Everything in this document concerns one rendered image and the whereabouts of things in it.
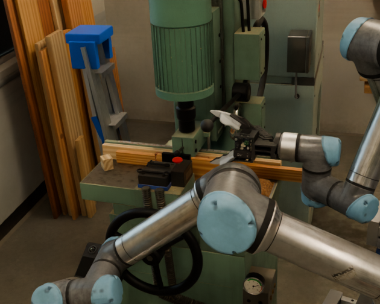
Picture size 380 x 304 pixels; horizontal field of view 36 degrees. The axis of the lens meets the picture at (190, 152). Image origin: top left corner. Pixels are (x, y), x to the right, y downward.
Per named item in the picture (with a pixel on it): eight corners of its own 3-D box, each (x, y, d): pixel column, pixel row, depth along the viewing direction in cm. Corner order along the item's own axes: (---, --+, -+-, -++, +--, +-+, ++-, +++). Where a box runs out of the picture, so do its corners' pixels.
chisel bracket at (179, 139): (172, 161, 184) (171, 136, 181) (186, 142, 196) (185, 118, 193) (195, 163, 182) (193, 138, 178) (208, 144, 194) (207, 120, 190)
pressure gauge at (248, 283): (242, 298, 176) (242, 276, 173) (245, 290, 179) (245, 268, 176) (263, 301, 174) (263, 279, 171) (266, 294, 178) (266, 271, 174)
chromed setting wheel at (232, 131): (227, 146, 190) (226, 111, 184) (236, 131, 200) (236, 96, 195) (236, 148, 189) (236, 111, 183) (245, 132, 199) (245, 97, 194)
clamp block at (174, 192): (134, 216, 172) (131, 189, 168) (151, 193, 183) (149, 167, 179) (183, 222, 167) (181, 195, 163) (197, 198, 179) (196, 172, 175)
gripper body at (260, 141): (231, 134, 154) (277, 139, 150) (239, 123, 161) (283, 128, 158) (231, 161, 156) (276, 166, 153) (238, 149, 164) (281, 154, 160)
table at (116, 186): (66, 215, 180) (63, 197, 177) (108, 169, 206) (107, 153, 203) (263, 242, 162) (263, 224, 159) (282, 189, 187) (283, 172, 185)
